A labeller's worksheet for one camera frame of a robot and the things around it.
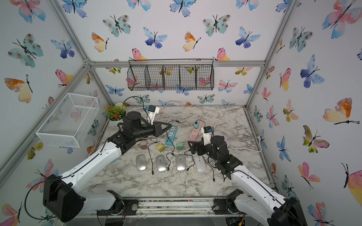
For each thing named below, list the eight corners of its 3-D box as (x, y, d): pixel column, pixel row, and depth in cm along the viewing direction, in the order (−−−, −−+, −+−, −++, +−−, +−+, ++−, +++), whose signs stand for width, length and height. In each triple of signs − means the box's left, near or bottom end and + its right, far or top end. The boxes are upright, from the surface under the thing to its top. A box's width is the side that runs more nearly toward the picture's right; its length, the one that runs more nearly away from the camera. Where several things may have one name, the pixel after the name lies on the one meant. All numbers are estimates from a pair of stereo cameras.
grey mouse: (158, 173, 87) (157, 172, 85) (156, 157, 94) (155, 155, 92) (167, 171, 88) (167, 169, 86) (164, 155, 95) (164, 153, 93)
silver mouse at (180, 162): (175, 171, 88) (175, 169, 86) (176, 155, 95) (176, 153, 93) (185, 171, 88) (185, 169, 86) (185, 155, 95) (185, 153, 93)
